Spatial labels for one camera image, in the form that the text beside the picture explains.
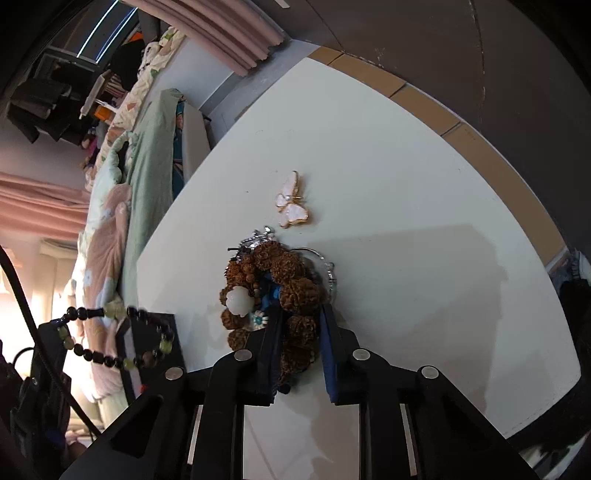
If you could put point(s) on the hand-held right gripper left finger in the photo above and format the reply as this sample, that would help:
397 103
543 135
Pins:
276 302

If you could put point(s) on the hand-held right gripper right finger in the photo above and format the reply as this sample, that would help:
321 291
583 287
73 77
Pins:
330 350

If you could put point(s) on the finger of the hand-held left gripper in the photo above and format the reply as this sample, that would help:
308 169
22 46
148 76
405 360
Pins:
48 339

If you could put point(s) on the silver bangle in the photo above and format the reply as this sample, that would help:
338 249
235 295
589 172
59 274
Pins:
330 277

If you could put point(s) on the pink butterfly brooch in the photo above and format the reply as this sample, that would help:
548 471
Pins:
293 214

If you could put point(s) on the pink floral blanket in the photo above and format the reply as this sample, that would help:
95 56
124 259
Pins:
106 240

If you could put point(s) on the pink curtain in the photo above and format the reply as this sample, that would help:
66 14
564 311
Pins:
37 207
221 32

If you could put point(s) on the cartoon printed cloth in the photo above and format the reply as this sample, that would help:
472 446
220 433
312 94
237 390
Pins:
178 161

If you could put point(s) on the green bed sheet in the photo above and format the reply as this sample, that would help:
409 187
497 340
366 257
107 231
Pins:
152 175

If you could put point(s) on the pale green quilt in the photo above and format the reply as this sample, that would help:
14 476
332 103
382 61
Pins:
108 161

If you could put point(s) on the orange box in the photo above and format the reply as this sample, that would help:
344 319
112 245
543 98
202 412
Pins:
104 112

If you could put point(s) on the hanging dark clothes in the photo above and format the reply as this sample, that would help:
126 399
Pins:
41 101

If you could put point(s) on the white folding rack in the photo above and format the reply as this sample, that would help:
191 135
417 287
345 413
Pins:
94 94

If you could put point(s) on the black cloth pile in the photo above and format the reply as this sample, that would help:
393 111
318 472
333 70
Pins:
124 64

